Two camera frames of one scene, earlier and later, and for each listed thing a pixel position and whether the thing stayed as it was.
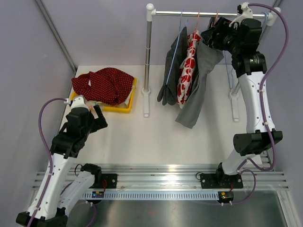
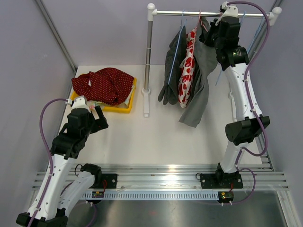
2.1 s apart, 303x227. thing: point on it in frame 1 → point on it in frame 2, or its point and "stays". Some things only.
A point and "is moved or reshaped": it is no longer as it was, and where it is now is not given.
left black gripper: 99,122 stays
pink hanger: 216,17 → 202,23
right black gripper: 222,26 stays
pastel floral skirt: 91,104 stays
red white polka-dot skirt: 108,85 stays
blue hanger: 267,17 is moved or reshaped
